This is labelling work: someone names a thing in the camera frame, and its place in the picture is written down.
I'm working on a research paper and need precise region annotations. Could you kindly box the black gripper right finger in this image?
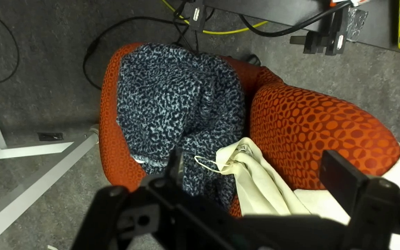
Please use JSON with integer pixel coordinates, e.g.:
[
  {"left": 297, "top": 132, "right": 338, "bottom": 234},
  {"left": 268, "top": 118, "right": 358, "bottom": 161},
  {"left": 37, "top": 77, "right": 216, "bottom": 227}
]
[{"left": 319, "top": 148, "right": 400, "bottom": 250}]

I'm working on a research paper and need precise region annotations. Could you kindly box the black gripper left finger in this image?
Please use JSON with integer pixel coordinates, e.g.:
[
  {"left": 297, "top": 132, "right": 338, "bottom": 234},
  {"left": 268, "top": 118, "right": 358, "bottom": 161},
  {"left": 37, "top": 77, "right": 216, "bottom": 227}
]
[{"left": 70, "top": 147, "right": 230, "bottom": 250}]

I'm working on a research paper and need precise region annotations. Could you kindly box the white button jersey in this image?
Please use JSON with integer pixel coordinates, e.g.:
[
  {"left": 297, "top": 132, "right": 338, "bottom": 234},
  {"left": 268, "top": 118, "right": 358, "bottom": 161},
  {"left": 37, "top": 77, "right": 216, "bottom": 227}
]
[{"left": 193, "top": 136, "right": 400, "bottom": 250}]

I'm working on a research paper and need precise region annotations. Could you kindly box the orange fabric office chair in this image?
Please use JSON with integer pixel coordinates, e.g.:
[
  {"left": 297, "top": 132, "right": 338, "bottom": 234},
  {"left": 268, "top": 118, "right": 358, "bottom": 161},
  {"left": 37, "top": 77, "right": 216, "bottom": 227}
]
[{"left": 98, "top": 41, "right": 400, "bottom": 219}]

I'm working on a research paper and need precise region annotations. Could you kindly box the black floor plate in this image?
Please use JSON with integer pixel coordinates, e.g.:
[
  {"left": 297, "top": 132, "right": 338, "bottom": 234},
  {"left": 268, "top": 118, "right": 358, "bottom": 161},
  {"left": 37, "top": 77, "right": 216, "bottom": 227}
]
[{"left": 37, "top": 132, "right": 65, "bottom": 143}]

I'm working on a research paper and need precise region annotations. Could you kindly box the blue white patterned cloth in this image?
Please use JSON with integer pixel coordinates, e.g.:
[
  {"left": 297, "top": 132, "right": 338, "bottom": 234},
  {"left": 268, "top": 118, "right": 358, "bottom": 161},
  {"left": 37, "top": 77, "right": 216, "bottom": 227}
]
[{"left": 115, "top": 43, "right": 248, "bottom": 209}]

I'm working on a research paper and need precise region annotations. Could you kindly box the white table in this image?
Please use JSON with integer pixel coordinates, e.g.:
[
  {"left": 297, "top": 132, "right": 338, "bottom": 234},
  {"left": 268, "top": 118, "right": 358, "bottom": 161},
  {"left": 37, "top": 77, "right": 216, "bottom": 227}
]
[{"left": 0, "top": 75, "right": 100, "bottom": 250}]

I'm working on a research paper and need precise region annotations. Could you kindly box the black table clamp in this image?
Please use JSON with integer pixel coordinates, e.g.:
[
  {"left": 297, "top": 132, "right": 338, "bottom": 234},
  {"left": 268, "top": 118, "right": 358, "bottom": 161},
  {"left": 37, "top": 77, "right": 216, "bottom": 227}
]
[{"left": 288, "top": 5, "right": 350, "bottom": 57}]

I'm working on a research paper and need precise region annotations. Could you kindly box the black work table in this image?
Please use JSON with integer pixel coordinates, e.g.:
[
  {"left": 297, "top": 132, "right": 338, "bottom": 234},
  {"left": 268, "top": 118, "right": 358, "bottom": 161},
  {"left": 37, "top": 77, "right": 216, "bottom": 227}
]
[{"left": 204, "top": 0, "right": 400, "bottom": 52}]

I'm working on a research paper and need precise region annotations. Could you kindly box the black connector box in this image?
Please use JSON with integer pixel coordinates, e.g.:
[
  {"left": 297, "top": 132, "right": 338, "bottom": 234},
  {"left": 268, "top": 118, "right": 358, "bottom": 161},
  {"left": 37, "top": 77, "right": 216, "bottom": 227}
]
[{"left": 176, "top": 0, "right": 207, "bottom": 34}]

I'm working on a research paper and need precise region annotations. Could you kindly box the black floor cable loop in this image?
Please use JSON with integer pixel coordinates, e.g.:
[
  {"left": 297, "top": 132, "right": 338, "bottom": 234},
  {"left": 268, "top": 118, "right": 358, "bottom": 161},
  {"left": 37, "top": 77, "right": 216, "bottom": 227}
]
[{"left": 82, "top": 15, "right": 188, "bottom": 90}]

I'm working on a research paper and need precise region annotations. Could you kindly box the black floor cable arc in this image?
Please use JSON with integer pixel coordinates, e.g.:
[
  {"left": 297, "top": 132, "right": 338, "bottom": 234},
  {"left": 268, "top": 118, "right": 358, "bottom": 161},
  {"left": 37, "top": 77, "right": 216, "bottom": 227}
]
[{"left": 0, "top": 8, "right": 22, "bottom": 86}]

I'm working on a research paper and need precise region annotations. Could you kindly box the thick black cable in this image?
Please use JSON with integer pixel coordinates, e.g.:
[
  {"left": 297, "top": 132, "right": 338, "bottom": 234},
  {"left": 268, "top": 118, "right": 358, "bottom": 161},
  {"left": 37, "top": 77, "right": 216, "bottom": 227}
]
[{"left": 237, "top": 0, "right": 355, "bottom": 38}]

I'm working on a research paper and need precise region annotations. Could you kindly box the yellow power cable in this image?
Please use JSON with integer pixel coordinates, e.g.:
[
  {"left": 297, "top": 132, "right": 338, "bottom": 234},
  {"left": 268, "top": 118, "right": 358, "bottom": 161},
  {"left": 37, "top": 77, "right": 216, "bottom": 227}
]
[{"left": 159, "top": 0, "right": 269, "bottom": 37}]

